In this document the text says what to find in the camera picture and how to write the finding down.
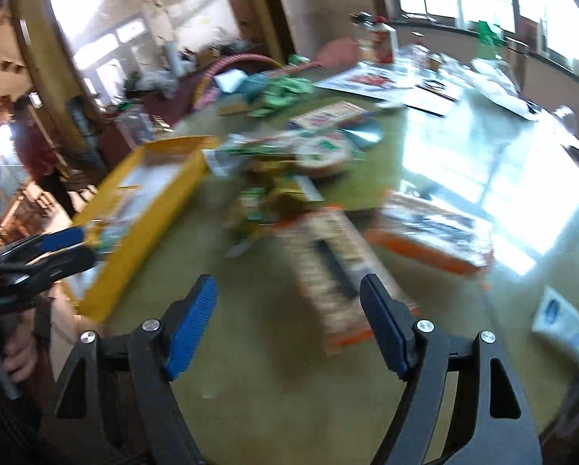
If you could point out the white blue oval-print packet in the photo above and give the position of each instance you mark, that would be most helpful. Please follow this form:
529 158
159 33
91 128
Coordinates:
563 319

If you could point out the long orange cracker packet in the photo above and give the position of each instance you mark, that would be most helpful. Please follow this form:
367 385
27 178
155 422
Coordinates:
338 276

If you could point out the teal tissue box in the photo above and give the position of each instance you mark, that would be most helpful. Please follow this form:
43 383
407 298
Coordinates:
231 82

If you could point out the green plastic bag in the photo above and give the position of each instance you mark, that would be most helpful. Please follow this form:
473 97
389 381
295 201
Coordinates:
488 31

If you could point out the pink hula hoop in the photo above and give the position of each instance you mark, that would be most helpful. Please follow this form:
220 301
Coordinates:
212 70

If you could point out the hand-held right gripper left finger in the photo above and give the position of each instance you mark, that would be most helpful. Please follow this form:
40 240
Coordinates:
192 329

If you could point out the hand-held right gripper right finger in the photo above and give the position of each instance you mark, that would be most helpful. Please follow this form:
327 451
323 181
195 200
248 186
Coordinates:
384 329

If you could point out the clear plastic cup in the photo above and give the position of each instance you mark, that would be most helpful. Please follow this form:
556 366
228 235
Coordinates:
134 126

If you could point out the pink plastic fan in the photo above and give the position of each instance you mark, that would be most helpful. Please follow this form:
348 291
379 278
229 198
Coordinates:
338 52

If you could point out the yellow green snack packet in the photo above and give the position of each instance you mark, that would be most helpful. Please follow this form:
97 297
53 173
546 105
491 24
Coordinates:
250 208

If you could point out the person's left hand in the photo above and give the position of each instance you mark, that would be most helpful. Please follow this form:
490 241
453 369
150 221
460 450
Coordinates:
20 353

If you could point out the yellow cardboard box tray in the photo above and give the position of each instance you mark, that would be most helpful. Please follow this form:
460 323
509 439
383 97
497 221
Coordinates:
144 203

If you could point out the red blue striped snack packet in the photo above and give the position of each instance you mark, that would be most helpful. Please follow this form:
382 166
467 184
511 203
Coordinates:
326 115

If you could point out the green knitted cloth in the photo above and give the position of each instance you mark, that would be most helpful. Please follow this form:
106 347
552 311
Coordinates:
280 93

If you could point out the printed paper flyer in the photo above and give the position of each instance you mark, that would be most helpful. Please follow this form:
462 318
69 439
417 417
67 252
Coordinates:
367 81

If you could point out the white liquor bottle red label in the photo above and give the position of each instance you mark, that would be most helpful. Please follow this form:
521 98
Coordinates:
384 41

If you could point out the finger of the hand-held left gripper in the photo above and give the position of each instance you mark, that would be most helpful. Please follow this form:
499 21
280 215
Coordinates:
64 264
59 240

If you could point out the short orange cracker packet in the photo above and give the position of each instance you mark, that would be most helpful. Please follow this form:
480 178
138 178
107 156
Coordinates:
430 232

